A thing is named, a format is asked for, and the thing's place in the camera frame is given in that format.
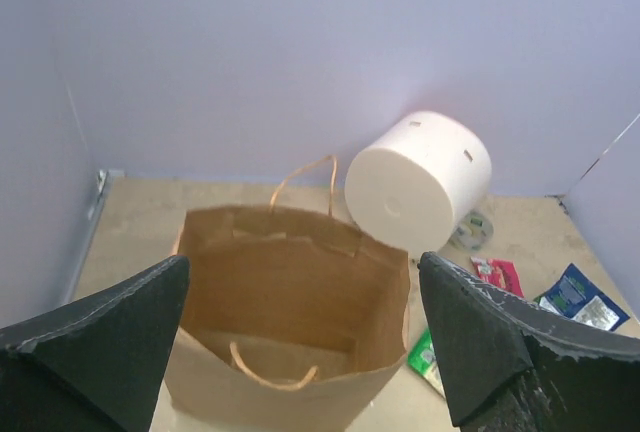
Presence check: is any brown paper bag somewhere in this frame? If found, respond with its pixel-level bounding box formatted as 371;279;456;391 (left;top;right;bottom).
163;154;414;432

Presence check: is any red snack packet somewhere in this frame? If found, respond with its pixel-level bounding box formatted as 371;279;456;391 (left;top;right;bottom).
470;257;524;298

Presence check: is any clear tape roll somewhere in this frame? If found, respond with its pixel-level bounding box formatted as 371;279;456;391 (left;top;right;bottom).
448;210;494;252

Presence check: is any large green chips bag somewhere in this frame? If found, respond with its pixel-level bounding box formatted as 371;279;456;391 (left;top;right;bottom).
407;328;445;398

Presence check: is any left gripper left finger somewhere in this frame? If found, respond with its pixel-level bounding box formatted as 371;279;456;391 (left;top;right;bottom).
1;255;190;431

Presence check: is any dark blue chips bag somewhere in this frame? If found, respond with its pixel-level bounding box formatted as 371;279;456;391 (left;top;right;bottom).
534;263;630;332

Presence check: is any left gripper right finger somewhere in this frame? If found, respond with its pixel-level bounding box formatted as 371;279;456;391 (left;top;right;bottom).
418;252;639;431

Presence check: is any white cylindrical container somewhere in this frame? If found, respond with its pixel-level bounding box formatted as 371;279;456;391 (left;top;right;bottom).
344;111;492;258

